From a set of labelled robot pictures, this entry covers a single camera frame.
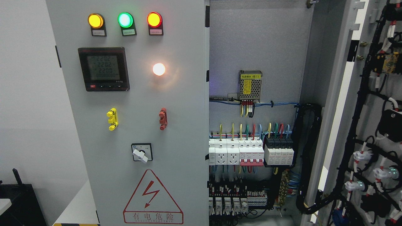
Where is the grey cabinet door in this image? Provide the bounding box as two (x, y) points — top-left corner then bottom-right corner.
(46, 0), (209, 226)
(296, 0), (401, 226)

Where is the red terminal connector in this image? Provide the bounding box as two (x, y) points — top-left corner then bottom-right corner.
(159, 108), (168, 131)

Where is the metal mesh power supply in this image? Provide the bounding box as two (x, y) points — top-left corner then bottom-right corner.
(237, 70), (263, 101)

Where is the white socket breaker row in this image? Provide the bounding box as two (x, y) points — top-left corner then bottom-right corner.
(209, 138), (264, 166)

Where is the white glowing indicator lamp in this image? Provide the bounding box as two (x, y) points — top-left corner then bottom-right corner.
(152, 63), (166, 76)

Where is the black white surge protector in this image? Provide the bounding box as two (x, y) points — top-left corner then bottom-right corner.
(264, 136), (294, 167)

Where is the yellow terminal connector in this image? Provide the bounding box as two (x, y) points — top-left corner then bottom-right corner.
(106, 108), (119, 131)

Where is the lower relay terminal row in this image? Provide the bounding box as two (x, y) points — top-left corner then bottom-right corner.
(207, 183), (268, 216)

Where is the red triangle warning sticker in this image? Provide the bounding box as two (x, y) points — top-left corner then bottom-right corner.
(123, 169), (184, 224)

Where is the red indicator lamp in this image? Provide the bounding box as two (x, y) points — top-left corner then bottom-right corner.
(147, 12), (162, 28)

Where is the black digital power meter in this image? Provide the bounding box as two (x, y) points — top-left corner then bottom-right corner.
(78, 47), (130, 92)

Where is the brass terminal bar right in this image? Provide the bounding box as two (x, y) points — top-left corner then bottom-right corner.
(277, 169), (290, 207)

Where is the green indicator lamp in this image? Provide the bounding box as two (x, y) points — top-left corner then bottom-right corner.
(118, 12), (133, 28)

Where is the yellow indicator lamp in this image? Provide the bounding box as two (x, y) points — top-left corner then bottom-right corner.
(88, 13), (104, 29)

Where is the black box on left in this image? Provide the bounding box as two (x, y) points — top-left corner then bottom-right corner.
(0, 169), (46, 226)

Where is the black white rotary switch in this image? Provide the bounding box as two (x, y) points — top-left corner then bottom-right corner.
(131, 143), (153, 164)

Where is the black cable conduit right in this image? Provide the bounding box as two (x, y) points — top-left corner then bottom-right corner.
(291, 103), (329, 215)

